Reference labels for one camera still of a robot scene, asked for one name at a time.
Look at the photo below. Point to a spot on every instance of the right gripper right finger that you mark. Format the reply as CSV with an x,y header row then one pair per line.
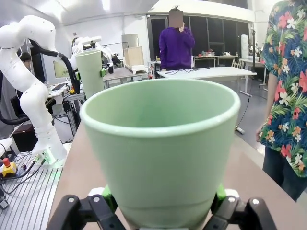
x,y
239,215

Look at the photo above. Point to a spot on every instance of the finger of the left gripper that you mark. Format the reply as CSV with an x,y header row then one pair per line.
x,y
78,75
102,72

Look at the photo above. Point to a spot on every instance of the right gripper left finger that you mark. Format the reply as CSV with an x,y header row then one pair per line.
x,y
96,210

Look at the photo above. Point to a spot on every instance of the light green plastic cup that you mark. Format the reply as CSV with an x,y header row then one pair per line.
x,y
90,72
158,155

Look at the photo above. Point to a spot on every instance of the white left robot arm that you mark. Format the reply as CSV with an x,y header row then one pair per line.
x,y
31,95

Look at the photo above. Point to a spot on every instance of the person's right hand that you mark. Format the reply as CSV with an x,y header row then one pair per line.
x,y
259,135

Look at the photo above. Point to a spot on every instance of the grey work table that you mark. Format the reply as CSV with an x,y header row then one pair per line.
x,y
120,73

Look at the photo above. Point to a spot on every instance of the lit computer monitor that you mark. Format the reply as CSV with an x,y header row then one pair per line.
x,y
61,69

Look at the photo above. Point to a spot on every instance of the black controller box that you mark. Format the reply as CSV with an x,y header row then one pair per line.
x,y
66,106

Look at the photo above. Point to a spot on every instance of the wooden crate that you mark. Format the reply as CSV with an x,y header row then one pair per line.
x,y
134,56

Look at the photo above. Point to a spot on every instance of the person with black hair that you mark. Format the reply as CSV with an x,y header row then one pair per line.
x,y
26,57

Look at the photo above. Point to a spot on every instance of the person in purple hoodie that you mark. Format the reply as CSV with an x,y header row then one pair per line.
x,y
175,48

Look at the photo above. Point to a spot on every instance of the white floor power strip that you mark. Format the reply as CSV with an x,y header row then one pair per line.
x,y
239,130

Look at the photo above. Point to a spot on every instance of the yellow emergency stop button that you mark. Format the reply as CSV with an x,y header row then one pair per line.
x,y
9,169

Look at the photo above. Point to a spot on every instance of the long white table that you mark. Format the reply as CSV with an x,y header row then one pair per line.
x,y
204,72

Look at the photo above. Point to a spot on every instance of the cluttered back table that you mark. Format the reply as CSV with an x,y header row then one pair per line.
x,y
216,56

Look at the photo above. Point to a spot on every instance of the person in floral shirt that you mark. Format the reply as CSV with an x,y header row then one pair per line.
x,y
287,107

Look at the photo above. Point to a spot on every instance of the white cylinder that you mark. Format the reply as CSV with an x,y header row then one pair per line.
x,y
244,45

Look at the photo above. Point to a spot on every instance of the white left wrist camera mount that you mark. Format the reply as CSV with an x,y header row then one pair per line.
x,y
92,40

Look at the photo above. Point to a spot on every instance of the ribbed aluminium base plate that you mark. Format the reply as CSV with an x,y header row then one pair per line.
x,y
28,189

